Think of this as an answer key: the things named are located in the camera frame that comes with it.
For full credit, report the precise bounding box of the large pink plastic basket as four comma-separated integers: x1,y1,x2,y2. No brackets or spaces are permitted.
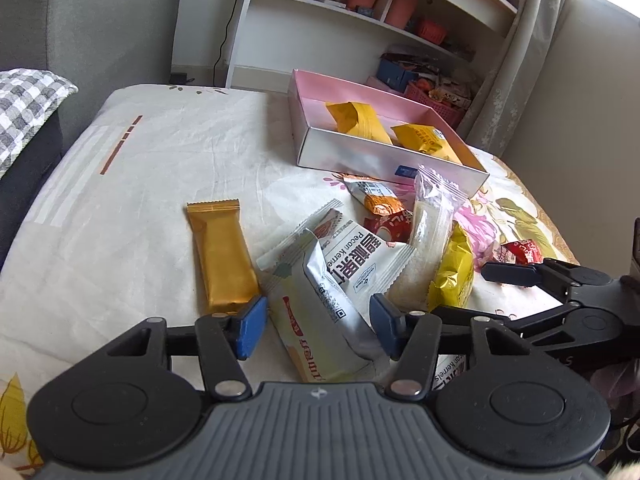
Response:
404,81,471,128

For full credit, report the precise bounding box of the purple cloth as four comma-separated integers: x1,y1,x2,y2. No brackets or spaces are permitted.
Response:
590,360,640,411

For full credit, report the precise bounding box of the red snack packet white pattern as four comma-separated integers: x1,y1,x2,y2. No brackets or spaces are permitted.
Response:
363,209,416,247

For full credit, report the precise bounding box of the white bookshelf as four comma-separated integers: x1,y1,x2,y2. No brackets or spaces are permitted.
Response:
225,0,521,128

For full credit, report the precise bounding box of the white snack packet black print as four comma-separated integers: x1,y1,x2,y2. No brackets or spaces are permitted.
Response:
435,352,471,393
320,219,426,311

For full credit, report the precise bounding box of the silver snack packet orange stripe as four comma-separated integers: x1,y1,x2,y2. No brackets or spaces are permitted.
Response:
270,228,388,383

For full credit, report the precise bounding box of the orange and white snack packet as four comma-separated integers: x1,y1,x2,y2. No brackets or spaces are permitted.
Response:
336,172,407,217

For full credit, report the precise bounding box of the black power cable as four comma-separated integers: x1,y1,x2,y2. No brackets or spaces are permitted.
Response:
212,0,238,86

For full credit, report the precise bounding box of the gold snack bar packet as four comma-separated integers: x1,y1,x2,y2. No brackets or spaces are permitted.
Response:
186,200,261,316

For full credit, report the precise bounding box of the small red basket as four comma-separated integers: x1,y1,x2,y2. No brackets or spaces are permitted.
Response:
417,19,447,45

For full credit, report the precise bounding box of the clear rice cracker packet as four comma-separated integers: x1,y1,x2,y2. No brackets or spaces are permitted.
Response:
387,164,466,311

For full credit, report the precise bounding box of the floral printed cloth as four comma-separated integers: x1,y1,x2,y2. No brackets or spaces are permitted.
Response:
0,84,581,480

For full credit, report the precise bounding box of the blue storage box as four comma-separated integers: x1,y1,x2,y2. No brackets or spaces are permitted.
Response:
376,57,418,92

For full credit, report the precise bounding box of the grey sofa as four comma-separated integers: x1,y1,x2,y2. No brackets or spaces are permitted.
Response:
0,0,188,271

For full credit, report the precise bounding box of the small red candy packet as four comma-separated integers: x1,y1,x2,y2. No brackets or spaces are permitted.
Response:
492,240,543,266

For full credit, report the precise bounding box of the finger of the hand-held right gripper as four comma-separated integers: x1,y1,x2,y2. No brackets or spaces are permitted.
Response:
481,258,622,305
430,304,582,342

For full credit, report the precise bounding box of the crinkled yellow snack packet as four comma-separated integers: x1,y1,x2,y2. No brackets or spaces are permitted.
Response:
427,220,475,311

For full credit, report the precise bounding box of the pink cardboard box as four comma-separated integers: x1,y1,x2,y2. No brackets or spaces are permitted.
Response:
287,69,490,197

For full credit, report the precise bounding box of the plain yellow snack packet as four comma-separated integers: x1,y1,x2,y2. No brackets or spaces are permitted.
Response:
325,101,394,146

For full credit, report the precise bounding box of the grey checkered pillow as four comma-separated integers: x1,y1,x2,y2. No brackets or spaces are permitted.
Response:
0,67,79,178

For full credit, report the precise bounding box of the yellow snack packet blue label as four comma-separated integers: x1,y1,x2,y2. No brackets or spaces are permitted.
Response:
390,123,462,163

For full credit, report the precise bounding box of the beige floral curtain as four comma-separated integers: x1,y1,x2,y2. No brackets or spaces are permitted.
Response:
457,0,581,153

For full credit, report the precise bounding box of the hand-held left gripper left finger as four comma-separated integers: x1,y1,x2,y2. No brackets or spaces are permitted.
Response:
102,294,269,402

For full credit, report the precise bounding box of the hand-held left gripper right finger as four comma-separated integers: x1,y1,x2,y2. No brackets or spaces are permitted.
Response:
369,294,538,402

